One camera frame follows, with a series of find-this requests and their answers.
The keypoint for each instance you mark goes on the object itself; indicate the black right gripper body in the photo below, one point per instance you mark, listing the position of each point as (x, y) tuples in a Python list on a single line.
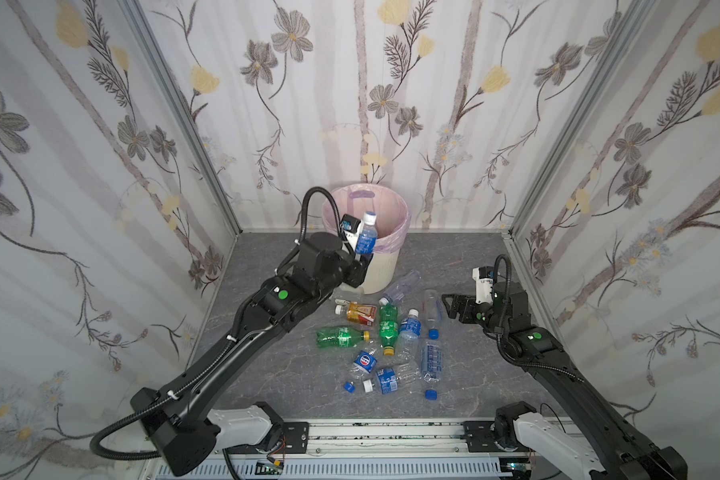
[(467, 308)]

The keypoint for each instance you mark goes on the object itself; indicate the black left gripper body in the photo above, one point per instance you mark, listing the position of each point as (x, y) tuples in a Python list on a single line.
[(358, 271)]

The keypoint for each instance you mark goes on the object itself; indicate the tall clear water bottle blue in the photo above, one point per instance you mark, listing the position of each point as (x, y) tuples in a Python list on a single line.
[(432, 357)]

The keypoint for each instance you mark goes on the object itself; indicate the clear bottle dark blue label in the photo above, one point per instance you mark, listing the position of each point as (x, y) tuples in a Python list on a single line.
[(409, 334)]

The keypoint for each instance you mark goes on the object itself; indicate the green bottle sideways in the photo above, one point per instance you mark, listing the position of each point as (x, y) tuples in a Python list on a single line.
[(340, 337)]

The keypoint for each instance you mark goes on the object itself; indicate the clear pepsi label bottle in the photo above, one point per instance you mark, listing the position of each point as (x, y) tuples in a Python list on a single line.
[(362, 365)]

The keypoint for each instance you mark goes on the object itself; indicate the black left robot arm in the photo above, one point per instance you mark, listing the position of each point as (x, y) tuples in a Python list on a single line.
[(179, 422)]

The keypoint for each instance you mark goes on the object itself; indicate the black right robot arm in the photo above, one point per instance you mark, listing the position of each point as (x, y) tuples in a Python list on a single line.
[(611, 447)]

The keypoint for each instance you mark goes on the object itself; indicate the cream ribbed waste bin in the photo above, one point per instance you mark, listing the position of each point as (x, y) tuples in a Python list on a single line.
[(382, 267)]

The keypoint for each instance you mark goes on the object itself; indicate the clear bluish bottle near bin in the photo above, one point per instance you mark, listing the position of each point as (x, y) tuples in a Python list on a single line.
[(400, 289)]

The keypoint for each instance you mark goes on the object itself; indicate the pink plastic bin liner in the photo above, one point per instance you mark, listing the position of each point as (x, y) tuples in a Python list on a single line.
[(393, 213)]

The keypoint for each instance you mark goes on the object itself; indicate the clear bottle green neck band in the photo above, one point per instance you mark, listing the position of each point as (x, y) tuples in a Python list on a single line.
[(342, 297)]

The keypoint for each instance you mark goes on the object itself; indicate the yellow red tea bottle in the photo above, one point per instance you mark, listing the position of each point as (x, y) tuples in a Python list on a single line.
[(364, 314)]

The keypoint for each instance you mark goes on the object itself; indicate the green bottle yellow cap centre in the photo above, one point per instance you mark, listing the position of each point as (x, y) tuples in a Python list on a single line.
[(388, 316)]

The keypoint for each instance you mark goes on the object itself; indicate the clear bottle blue label front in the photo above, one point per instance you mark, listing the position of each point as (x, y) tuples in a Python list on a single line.
[(390, 379)]

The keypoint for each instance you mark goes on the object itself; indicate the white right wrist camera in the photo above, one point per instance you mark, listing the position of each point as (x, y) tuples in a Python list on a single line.
[(484, 283)]

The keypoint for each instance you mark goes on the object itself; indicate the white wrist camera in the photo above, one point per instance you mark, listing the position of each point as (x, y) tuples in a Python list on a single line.
[(351, 227), (484, 283)]

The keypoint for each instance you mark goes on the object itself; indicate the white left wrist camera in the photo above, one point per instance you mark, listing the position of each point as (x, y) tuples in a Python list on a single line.
[(351, 227)]

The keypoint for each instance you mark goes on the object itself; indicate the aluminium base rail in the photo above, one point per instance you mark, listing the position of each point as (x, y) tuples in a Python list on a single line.
[(397, 438)]

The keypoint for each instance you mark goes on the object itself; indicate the white slotted cable duct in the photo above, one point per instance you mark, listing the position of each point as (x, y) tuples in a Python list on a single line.
[(379, 468)]

